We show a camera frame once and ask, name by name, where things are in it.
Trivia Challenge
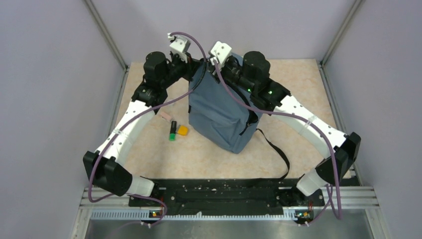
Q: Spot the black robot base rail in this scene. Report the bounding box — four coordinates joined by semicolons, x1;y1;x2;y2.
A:
125;178;333;219

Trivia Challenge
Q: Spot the green highlighter pen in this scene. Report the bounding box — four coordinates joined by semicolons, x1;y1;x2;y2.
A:
169;120;177;141

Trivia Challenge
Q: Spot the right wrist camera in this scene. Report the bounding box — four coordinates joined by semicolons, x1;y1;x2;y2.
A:
209;41;232;67

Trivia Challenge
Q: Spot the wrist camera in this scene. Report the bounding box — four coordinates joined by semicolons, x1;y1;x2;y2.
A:
209;41;232;67
167;33;191;58

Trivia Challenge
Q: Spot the pink eraser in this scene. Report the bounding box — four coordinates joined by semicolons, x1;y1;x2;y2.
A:
160;112;173;122

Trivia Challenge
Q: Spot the blue student backpack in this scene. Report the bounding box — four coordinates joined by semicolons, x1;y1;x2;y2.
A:
188;52;291;181

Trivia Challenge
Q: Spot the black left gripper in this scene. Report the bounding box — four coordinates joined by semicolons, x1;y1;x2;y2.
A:
160;51;202;88

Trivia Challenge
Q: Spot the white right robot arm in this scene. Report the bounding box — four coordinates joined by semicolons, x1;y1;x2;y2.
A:
210;51;361;205

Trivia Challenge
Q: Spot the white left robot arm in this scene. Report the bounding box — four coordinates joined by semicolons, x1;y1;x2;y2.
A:
83;51;207;206

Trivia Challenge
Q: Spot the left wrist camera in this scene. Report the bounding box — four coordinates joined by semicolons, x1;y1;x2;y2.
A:
167;33;191;58

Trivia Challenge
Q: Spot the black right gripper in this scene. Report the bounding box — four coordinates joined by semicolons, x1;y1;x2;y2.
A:
204;59;255;95

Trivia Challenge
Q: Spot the orange yellow eraser block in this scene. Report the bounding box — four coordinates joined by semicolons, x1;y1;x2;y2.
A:
176;125;189;136

